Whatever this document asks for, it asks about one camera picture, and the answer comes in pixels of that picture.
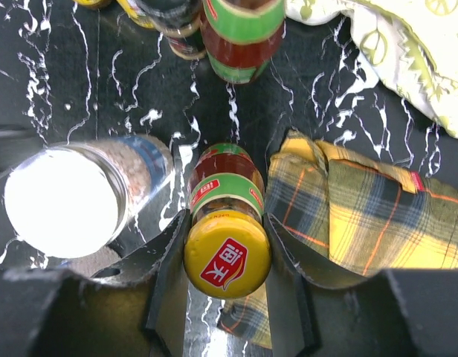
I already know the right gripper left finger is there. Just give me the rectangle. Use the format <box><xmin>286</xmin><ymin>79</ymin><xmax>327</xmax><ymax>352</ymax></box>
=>
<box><xmin>0</xmin><ymin>210</ymin><xmax>191</xmax><ymax>356</ymax></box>

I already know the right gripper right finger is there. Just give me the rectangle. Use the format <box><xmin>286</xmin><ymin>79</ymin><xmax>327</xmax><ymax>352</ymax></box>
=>
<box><xmin>264</xmin><ymin>214</ymin><xmax>458</xmax><ymax>356</ymax></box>

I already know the short green label sauce bottle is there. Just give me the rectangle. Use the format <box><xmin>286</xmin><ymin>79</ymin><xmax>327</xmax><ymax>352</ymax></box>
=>
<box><xmin>184</xmin><ymin>143</ymin><xmax>271</xmax><ymax>299</ymax></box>

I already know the yellow plaid cloth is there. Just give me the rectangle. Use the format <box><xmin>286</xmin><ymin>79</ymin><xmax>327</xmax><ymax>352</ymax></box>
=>
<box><xmin>217</xmin><ymin>129</ymin><xmax>458</xmax><ymax>349</ymax></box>

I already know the sago jar silver lid far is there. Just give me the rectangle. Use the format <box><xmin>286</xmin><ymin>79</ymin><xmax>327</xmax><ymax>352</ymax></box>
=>
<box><xmin>4</xmin><ymin>135</ymin><xmax>174</xmax><ymax>259</ymax></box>

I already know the cream printed cloth bag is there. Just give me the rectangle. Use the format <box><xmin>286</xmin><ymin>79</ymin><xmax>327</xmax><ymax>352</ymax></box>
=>
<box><xmin>286</xmin><ymin>1</ymin><xmax>458</xmax><ymax>138</ymax></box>

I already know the tall green label sauce bottle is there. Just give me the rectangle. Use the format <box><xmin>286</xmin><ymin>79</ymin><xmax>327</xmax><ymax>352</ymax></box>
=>
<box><xmin>201</xmin><ymin>0</ymin><xmax>286</xmax><ymax>85</ymax></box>

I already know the yellow label bottle brown cap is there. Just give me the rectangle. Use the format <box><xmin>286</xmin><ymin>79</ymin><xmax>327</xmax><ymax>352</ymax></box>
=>
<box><xmin>74</xmin><ymin>0</ymin><xmax>112</xmax><ymax>10</ymax></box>

